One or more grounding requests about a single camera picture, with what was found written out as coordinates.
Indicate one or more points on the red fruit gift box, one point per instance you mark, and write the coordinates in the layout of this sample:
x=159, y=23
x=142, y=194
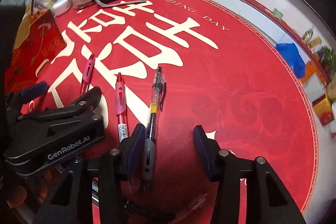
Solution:
x=323, y=109

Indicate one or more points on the red cardboard tray box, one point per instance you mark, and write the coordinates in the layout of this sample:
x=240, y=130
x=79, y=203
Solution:
x=38, y=42

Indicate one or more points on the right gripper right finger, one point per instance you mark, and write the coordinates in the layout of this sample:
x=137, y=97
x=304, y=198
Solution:
x=268, y=199

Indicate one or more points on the pink clip gel pen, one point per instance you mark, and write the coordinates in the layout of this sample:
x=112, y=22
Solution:
x=87, y=74

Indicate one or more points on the pink grip red pen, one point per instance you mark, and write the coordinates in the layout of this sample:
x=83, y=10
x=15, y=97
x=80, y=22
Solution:
x=120, y=103

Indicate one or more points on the white teal cream jar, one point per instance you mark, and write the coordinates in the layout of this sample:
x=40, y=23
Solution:
x=60, y=7

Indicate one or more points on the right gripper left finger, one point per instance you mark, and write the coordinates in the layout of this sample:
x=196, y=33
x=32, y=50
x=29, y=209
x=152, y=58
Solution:
x=70, y=198

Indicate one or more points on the black marker pen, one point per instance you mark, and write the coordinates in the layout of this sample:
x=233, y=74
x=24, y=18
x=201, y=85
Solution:
x=95, y=196

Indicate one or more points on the clear black gel pen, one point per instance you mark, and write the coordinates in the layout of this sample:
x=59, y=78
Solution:
x=158, y=93

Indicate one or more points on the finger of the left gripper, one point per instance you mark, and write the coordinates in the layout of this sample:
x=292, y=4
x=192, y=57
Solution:
x=91, y=98
x=35, y=91

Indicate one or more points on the round red wedding mat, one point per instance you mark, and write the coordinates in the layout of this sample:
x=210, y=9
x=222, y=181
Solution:
x=221, y=73

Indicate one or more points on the blue plastic bag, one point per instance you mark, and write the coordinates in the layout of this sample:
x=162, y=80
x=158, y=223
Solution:
x=291, y=55

